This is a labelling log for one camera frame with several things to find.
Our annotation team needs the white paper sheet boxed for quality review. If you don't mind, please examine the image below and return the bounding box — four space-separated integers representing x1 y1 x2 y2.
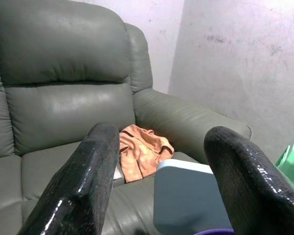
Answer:
113 163 125 182

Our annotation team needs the grey-green leather sofa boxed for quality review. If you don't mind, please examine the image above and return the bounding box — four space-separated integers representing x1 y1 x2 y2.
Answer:
0 0 252 235

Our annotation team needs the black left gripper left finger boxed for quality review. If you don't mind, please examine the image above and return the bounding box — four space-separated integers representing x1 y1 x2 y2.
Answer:
17 122 121 235

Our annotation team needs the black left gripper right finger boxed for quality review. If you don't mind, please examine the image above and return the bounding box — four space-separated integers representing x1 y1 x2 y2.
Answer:
203 126 294 235

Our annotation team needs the orange patterned cloth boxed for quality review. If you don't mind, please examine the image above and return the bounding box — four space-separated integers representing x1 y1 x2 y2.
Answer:
118 124 175 183

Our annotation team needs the purple plastic rubbish bin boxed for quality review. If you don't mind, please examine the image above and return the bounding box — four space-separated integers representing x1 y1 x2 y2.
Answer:
197 228 234 235

